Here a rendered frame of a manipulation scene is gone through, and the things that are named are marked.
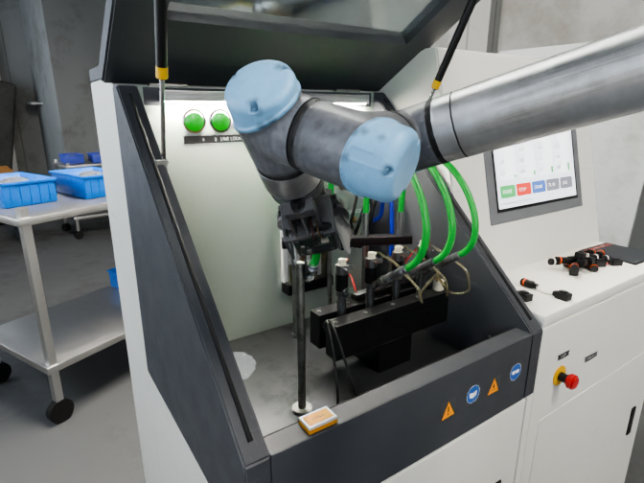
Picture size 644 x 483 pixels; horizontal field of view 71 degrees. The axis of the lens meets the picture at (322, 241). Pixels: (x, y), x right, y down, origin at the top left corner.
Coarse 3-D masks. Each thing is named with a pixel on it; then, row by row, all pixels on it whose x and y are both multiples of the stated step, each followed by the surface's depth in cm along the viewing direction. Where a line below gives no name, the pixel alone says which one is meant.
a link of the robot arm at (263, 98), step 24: (240, 72) 44; (264, 72) 43; (288, 72) 43; (240, 96) 42; (264, 96) 42; (288, 96) 42; (312, 96) 44; (240, 120) 43; (264, 120) 42; (288, 120) 42; (264, 144) 45; (264, 168) 49; (288, 168) 49
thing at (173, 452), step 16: (160, 400) 101; (528, 400) 100; (160, 416) 104; (528, 416) 102; (160, 432) 108; (176, 432) 92; (160, 448) 112; (176, 448) 94; (160, 464) 115; (176, 464) 97; (192, 464) 84; (176, 480) 100; (192, 480) 87
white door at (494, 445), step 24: (480, 432) 92; (504, 432) 97; (432, 456) 84; (456, 456) 88; (480, 456) 94; (504, 456) 100; (384, 480) 78; (408, 480) 81; (432, 480) 86; (456, 480) 91; (480, 480) 96; (504, 480) 103
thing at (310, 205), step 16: (320, 192) 56; (288, 208) 54; (304, 208) 54; (320, 208) 61; (288, 224) 60; (304, 224) 56; (320, 224) 59; (288, 240) 59; (304, 240) 60; (320, 240) 60; (336, 240) 60
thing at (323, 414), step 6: (324, 408) 69; (312, 414) 67; (318, 414) 67; (324, 414) 67; (330, 414) 67; (306, 420) 66; (312, 420) 66; (318, 420) 66; (336, 420) 67; (324, 426) 66; (312, 432) 65
